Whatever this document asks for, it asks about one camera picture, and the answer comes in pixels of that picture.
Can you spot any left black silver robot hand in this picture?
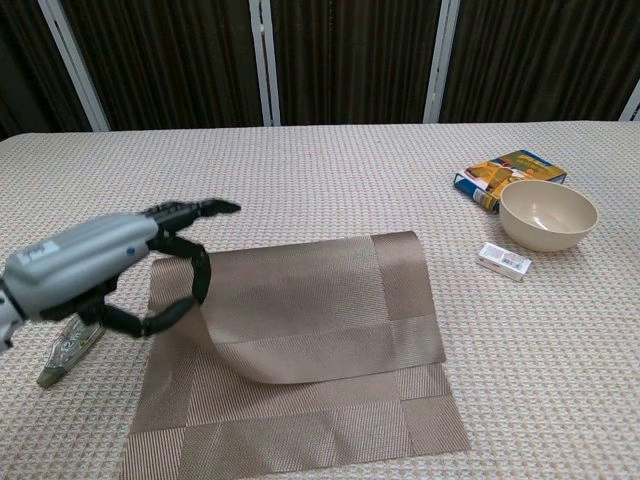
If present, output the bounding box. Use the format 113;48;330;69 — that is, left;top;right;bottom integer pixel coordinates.
0;198;242;340

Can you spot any brown woven placemat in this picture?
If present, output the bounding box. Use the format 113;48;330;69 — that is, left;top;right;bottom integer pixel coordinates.
118;230;472;480

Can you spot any beige bowl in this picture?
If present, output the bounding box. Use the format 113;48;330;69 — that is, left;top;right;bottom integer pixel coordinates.
499;179;600;253

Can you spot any olive correction tape dispenser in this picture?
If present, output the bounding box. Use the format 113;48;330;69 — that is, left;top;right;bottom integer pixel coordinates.
37;317;106;389

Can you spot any black pleated curtain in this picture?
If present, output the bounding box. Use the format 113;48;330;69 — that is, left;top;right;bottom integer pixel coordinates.
0;0;640;141

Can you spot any beige woven tablecloth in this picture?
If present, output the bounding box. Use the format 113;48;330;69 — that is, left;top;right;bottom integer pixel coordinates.
0;118;640;480

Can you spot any small white box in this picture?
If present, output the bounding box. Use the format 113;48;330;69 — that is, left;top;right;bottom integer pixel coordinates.
477;241;532;283

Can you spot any orange blue snack packet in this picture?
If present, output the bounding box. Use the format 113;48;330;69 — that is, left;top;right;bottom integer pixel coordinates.
453;149;568;215

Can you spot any silver aluminium frame post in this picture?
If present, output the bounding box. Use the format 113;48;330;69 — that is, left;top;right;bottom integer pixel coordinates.
423;0;464;124
248;0;282;127
618;79;640;122
38;0;111;133

